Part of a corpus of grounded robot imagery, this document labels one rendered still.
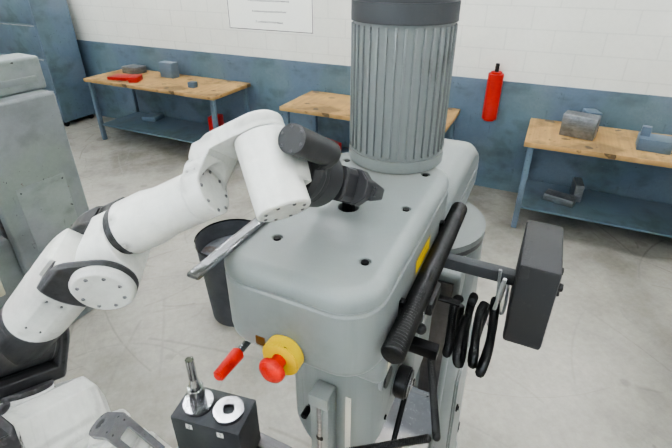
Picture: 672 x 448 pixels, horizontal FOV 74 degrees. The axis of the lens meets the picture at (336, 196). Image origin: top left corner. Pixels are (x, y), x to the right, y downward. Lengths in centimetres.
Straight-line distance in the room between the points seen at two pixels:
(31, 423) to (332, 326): 46
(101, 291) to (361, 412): 55
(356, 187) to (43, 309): 46
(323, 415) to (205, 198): 54
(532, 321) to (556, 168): 418
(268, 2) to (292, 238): 518
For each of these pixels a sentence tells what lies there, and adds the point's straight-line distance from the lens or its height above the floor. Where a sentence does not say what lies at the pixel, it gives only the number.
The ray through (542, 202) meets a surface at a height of 23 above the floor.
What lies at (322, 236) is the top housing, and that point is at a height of 189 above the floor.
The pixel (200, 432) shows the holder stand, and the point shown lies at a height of 106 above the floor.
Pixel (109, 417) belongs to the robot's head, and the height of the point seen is 169.
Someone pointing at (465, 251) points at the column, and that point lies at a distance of 131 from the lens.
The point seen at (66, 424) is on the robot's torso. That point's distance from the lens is 86.
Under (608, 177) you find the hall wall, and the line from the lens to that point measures 522.
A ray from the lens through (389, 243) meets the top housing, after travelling 67.
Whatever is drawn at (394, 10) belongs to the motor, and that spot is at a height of 219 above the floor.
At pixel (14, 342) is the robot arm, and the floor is 179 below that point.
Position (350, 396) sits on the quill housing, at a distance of 92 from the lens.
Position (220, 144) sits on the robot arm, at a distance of 53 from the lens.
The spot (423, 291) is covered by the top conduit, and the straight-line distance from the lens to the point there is 72.
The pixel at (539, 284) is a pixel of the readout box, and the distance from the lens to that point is 100.
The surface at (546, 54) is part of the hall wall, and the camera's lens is 487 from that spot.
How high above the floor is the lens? 226
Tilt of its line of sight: 28 degrees down
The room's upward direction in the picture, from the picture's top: straight up
